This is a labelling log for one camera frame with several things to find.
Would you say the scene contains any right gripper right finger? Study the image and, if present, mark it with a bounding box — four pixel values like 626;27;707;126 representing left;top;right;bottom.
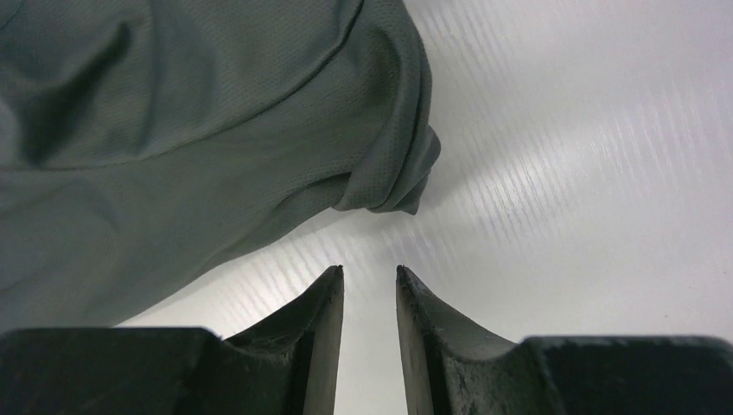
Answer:
396;266;732;414

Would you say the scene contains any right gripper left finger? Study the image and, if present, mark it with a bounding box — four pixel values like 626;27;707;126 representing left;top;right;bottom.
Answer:
1;266;344;414

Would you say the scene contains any grey t-shirt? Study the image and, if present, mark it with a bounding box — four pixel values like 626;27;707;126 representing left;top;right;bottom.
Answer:
1;1;441;331

